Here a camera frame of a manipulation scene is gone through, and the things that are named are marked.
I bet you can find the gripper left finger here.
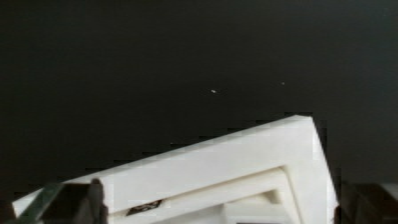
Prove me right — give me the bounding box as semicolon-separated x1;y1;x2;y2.
4;179;109;224

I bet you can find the white leg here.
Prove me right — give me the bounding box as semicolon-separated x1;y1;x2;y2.
127;198;301;224

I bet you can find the white square tabletop tray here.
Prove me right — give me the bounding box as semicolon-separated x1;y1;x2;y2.
13;116;338;224

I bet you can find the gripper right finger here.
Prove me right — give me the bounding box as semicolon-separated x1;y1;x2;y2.
335;183;398;224

